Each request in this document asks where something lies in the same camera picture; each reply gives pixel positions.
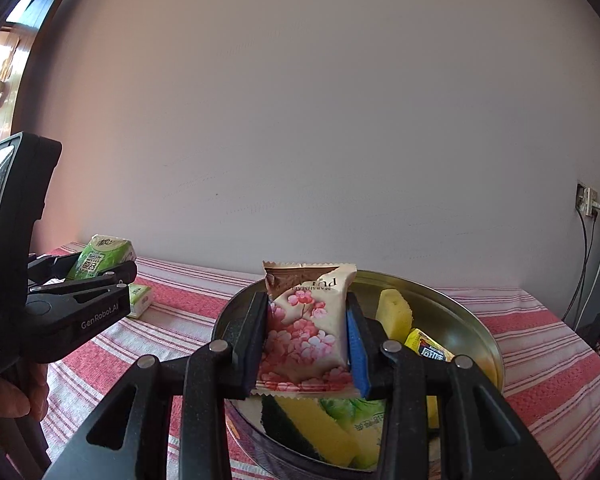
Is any pink floral snack packet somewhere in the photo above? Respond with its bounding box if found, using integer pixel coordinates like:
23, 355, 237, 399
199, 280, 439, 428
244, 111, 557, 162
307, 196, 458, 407
247, 260, 363, 396

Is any round metal tin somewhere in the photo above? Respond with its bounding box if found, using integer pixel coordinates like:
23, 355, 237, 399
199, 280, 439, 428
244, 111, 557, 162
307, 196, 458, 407
211, 270, 505, 476

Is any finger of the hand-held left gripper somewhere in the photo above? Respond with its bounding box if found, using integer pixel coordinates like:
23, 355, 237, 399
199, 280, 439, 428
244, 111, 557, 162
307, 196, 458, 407
40, 291, 271, 480
345, 291, 561, 480

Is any yellow snack packet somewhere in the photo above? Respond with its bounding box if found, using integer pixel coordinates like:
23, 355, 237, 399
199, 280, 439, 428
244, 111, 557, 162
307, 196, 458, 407
404, 328, 456, 363

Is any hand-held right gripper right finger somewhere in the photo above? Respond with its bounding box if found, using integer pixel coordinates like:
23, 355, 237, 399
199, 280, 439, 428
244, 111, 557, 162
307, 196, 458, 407
29, 259, 139, 298

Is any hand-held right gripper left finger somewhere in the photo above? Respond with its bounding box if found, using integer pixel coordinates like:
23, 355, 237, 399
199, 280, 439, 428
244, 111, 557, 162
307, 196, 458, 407
26, 251, 84, 284

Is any white green tissue pack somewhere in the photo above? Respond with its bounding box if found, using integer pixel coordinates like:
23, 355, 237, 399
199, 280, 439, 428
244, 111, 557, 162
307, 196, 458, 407
320, 397, 388, 471

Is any red white striped tablecloth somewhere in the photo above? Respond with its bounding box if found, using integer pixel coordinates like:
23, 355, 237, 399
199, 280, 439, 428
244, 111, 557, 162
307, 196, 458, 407
27, 242, 600, 480

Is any yellow green scouring sponge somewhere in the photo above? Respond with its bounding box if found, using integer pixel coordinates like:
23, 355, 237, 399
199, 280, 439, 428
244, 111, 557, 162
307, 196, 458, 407
260, 394, 361, 466

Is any light green tissue pack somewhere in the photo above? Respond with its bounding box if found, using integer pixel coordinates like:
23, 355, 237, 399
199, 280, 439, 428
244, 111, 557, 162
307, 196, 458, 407
126, 283, 153, 319

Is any black cable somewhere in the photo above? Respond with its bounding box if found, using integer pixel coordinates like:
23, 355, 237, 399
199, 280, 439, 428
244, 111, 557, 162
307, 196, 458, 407
561, 207, 589, 322

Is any person's left hand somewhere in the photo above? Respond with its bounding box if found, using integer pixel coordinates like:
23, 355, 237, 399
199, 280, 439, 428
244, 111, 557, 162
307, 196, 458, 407
0, 361, 52, 422

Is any wall socket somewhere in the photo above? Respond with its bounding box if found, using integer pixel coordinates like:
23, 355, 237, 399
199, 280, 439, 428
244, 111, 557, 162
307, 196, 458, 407
576, 182, 600, 216

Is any wooden door frame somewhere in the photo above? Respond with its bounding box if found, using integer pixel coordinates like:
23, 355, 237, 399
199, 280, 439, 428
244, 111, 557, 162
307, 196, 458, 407
0, 0, 90, 153

